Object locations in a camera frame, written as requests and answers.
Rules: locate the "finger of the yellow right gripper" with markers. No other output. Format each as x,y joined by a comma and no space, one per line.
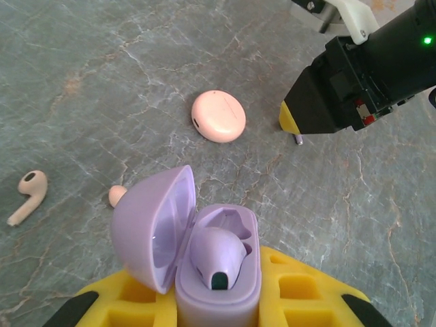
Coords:
286,121

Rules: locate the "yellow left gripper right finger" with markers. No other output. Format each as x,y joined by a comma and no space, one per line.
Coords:
327,306

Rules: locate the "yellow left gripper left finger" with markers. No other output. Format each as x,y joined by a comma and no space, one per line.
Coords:
102,306

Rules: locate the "pink earbud charging case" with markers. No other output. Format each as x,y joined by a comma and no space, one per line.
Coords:
218,116

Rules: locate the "purple earbud charging case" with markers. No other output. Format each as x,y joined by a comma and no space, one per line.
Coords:
136,238

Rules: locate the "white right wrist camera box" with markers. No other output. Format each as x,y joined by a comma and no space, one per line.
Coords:
354,17

